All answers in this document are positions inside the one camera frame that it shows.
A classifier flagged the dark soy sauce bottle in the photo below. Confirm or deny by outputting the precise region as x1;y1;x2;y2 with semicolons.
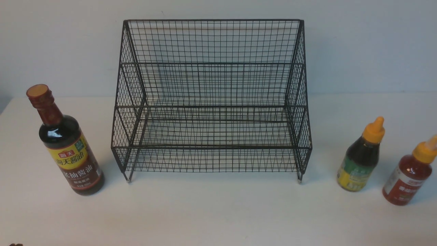
26;84;105;196

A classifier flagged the red ketchup bottle orange cap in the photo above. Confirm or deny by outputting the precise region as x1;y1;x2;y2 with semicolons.
382;135;437;206

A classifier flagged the dark sauce bottle orange cap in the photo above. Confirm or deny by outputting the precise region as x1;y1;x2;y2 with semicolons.
337;116;385;192

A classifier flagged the black wire mesh rack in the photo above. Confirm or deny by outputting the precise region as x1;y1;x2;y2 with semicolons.
111;19;312;183

